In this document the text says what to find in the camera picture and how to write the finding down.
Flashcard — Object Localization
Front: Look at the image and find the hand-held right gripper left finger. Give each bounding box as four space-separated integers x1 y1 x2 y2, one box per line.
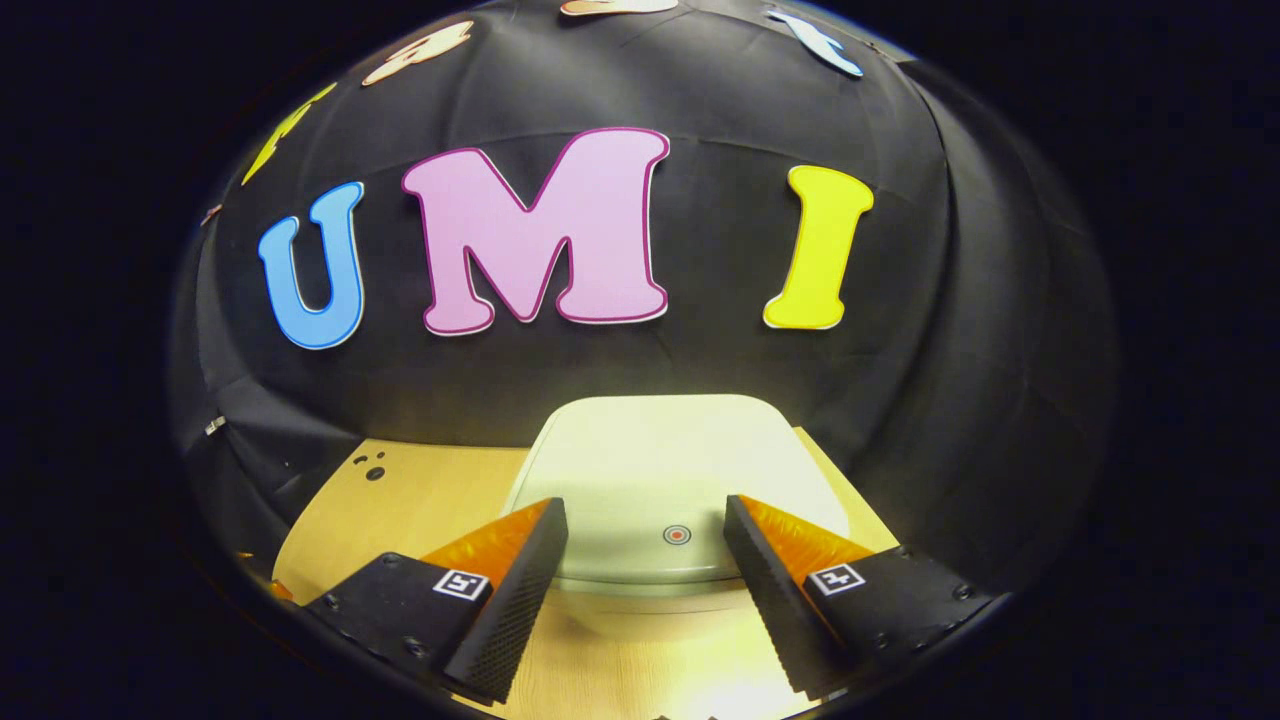
303 497 569 704

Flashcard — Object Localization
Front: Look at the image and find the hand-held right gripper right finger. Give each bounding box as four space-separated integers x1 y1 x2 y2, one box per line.
723 494 996 701

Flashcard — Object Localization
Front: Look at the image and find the black backdrop cloth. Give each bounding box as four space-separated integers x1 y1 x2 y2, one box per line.
168 0 1116 601

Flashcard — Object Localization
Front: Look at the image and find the green desktop garbage bin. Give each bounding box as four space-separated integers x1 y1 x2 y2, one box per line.
500 393 851 641

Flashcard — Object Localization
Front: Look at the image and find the wooden desktop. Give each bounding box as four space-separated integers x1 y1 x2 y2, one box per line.
272 428 901 720

